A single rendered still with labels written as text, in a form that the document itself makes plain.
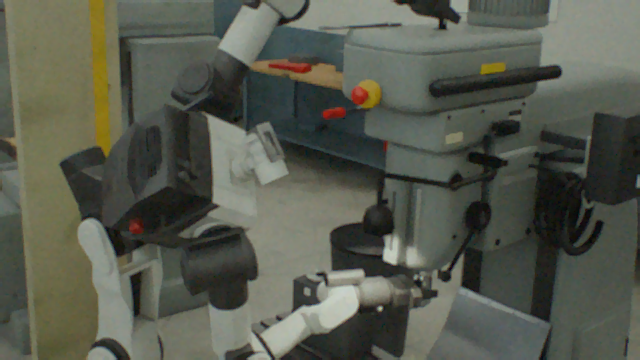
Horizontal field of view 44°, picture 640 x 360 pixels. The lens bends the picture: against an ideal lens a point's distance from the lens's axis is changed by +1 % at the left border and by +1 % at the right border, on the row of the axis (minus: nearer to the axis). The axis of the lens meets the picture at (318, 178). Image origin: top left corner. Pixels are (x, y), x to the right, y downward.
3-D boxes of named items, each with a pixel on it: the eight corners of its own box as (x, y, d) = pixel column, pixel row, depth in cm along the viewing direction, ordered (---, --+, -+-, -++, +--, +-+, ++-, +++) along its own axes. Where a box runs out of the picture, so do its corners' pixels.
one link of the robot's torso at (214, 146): (76, 264, 174) (184, 210, 154) (78, 129, 189) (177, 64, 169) (180, 286, 195) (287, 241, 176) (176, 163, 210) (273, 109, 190)
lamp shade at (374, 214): (356, 232, 179) (358, 206, 178) (368, 223, 186) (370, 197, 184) (386, 238, 176) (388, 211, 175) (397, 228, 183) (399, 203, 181)
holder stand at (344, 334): (347, 361, 227) (350, 297, 221) (291, 335, 241) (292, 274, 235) (372, 346, 236) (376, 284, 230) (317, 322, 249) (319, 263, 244)
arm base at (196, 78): (163, 109, 182) (204, 110, 177) (173, 57, 185) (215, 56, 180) (198, 130, 196) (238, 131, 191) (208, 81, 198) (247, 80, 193)
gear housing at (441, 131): (439, 156, 174) (442, 112, 171) (361, 135, 191) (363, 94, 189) (527, 136, 196) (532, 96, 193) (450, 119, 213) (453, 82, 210)
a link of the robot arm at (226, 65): (205, 38, 185) (174, 88, 185) (232, 53, 181) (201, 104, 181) (230, 58, 195) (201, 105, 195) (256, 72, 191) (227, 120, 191)
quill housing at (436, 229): (432, 284, 187) (442, 152, 178) (370, 257, 201) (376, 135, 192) (482, 265, 199) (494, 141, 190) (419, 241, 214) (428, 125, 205)
